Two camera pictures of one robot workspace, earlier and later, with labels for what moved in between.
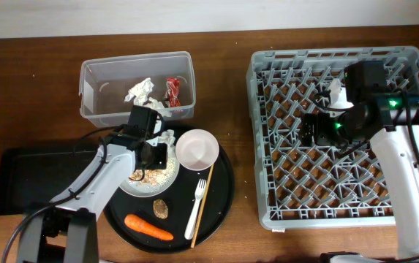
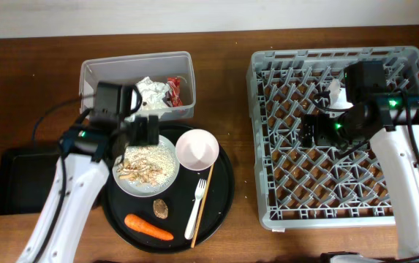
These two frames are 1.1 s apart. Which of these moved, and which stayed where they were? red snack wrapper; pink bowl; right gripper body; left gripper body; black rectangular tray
Moved: left gripper body
Stayed: red snack wrapper; black rectangular tray; right gripper body; pink bowl
